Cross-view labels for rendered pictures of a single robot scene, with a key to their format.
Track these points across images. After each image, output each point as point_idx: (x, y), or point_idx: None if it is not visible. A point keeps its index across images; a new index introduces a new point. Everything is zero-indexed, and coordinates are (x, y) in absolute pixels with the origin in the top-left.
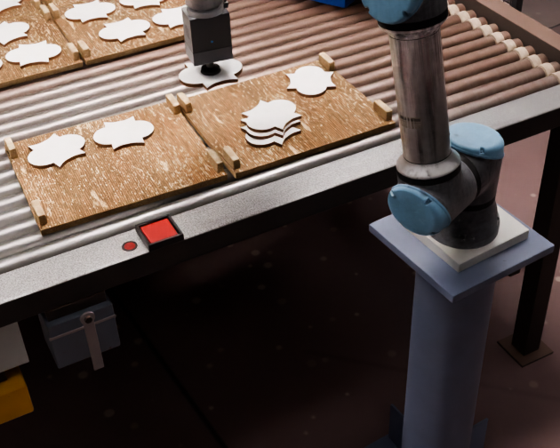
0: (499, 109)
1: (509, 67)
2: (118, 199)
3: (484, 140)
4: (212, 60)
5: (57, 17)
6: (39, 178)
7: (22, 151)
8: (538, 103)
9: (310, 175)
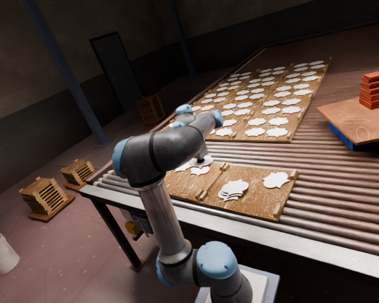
0: (347, 252)
1: None
2: (168, 190)
3: (211, 261)
4: (194, 157)
5: (246, 121)
6: (169, 172)
7: None
8: None
9: (219, 220)
